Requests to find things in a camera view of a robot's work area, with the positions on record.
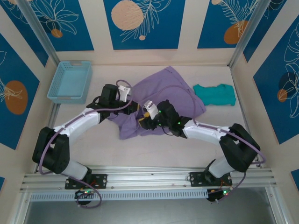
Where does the purple t-shirt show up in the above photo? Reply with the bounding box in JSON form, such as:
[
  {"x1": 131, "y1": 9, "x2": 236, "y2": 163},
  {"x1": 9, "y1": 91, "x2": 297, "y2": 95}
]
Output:
[{"x1": 107, "y1": 65, "x2": 206, "y2": 140}]

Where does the folded teal t-shirt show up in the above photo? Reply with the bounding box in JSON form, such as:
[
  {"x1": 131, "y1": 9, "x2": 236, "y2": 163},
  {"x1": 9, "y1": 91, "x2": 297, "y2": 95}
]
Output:
[{"x1": 192, "y1": 83, "x2": 237, "y2": 107}]

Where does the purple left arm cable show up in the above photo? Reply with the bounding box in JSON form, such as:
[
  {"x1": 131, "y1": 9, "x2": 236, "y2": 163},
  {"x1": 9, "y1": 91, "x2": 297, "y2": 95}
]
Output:
[{"x1": 38, "y1": 79, "x2": 134, "y2": 209}]

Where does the light blue plastic basket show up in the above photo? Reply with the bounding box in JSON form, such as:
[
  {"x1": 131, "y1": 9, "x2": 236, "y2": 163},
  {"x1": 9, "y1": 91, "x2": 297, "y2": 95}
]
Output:
[{"x1": 47, "y1": 61, "x2": 93, "y2": 105}]

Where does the small controller circuit board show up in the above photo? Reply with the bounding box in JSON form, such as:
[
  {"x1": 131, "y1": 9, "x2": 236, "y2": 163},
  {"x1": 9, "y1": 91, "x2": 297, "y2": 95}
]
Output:
[
  {"x1": 206, "y1": 188, "x2": 234, "y2": 202},
  {"x1": 74, "y1": 189, "x2": 97, "y2": 199}
]

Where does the grey slotted cable duct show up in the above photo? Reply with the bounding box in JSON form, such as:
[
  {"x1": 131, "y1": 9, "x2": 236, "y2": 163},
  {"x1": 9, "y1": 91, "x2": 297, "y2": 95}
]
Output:
[{"x1": 29, "y1": 189, "x2": 209, "y2": 202}]

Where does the aluminium frame post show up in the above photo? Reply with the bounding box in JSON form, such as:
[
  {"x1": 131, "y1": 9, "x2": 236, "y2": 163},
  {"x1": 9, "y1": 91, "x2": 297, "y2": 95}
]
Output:
[
  {"x1": 228, "y1": 0, "x2": 274, "y2": 68},
  {"x1": 16, "y1": 0, "x2": 59, "y2": 66}
]

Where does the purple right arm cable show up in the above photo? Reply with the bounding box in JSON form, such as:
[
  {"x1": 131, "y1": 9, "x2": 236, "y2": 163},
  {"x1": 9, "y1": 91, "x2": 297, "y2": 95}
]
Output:
[{"x1": 154, "y1": 85, "x2": 267, "y2": 203}]

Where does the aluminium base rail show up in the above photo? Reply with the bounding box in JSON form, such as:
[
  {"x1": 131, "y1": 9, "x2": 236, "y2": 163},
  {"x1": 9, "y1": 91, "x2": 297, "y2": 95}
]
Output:
[{"x1": 20, "y1": 166, "x2": 278, "y2": 192}]

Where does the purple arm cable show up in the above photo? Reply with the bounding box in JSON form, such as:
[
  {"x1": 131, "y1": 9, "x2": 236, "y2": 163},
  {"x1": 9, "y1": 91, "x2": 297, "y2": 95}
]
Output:
[
  {"x1": 38, "y1": 79, "x2": 134, "y2": 209},
  {"x1": 154, "y1": 85, "x2": 267, "y2": 203}
]

